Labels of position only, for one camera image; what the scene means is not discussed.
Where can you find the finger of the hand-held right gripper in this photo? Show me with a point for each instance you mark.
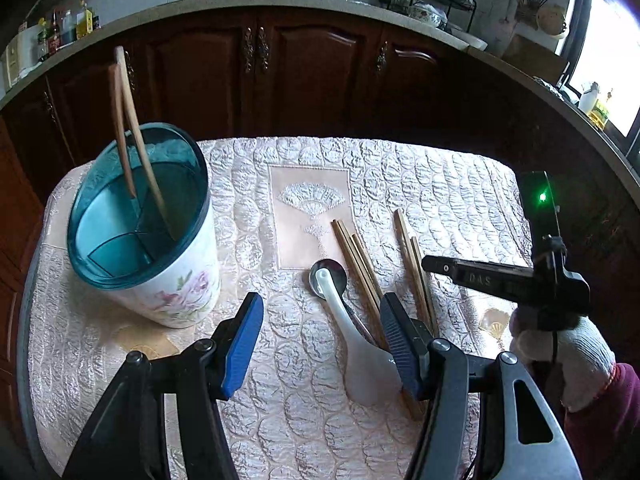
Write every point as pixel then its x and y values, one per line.
pixel 490 280

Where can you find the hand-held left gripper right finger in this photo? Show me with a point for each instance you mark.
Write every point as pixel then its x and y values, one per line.
pixel 400 345

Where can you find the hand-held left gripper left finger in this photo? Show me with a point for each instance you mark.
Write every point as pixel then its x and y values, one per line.
pixel 245 345

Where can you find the white plastic rice spoon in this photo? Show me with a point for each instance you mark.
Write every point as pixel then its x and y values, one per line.
pixel 370 365

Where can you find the floral utensil holder teal rim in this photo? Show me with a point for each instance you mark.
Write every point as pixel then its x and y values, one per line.
pixel 185 280

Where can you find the metal spoon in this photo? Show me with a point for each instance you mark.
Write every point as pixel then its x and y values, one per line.
pixel 332 272

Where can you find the person's right forearm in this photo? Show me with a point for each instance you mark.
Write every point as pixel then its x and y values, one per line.
pixel 615 425

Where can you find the person's right hand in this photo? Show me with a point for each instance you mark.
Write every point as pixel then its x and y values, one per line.
pixel 580 360

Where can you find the quilted pink tablecloth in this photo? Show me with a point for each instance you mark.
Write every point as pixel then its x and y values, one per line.
pixel 300 435

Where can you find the yellow dish soap bottle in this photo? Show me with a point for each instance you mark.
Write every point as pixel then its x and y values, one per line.
pixel 600 110

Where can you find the white plastic bottle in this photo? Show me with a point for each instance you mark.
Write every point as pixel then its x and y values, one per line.
pixel 588 97

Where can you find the cardboard box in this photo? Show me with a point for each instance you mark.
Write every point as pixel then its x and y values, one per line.
pixel 535 57

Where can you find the window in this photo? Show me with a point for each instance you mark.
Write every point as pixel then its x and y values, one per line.
pixel 607 45

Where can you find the floral ceramic casserole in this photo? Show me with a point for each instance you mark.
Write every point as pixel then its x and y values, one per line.
pixel 427 14

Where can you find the wooden kitchen base cabinet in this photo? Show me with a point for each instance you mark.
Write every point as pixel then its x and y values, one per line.
pixel 310 75

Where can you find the grey stone kitchen countertop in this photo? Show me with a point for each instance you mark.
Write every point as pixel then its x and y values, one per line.
pixel 280 1

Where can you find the yellow oil bottle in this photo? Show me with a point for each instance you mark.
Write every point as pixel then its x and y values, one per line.
pixel 85 20

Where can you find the clear seasoning bottle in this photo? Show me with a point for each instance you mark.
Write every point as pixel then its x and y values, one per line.
pixel 68 27

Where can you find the green label bottle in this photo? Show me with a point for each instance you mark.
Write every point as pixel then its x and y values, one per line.
pixel 43 42

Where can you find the cream countertop appliance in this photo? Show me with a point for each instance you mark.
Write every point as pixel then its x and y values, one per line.
pixel 20 57

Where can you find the dark soy sauce bottle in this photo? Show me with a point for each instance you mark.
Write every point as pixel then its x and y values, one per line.
pixel 55 32

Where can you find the wall chopstick holder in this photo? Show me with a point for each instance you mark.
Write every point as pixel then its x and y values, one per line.
pixel 530 5

